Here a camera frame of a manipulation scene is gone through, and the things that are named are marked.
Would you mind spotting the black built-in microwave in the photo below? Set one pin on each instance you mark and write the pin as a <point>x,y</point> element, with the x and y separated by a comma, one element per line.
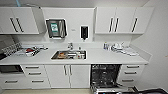
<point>10,69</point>

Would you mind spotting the chrome faucet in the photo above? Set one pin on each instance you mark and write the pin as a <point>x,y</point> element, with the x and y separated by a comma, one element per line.
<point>70,46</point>

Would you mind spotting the plate with food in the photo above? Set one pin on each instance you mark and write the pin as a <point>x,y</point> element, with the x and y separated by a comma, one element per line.
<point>61,55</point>

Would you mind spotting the dark dishwasher rack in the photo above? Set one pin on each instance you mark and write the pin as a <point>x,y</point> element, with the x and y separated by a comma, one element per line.
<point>105,76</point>

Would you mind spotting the stack of white dishes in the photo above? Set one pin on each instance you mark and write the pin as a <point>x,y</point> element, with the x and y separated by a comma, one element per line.
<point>117,47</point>

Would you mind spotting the white sink cabinet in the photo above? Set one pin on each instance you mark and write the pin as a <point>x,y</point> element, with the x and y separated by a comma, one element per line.
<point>66,76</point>

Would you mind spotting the blue white soap bottle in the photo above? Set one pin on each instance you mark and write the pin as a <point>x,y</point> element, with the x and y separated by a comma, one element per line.
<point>106,46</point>

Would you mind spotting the steel sink basin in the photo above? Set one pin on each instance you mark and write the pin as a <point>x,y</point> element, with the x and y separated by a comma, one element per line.
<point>55,57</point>

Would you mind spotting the white cup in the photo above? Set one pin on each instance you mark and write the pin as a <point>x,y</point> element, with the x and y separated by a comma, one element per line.
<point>79,55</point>

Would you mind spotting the black soap dispenser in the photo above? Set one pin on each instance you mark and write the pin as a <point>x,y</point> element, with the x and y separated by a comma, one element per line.
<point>85,32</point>

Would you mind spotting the steel paper towel dispenser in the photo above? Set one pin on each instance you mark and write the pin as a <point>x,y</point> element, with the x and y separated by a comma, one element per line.
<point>56,28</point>

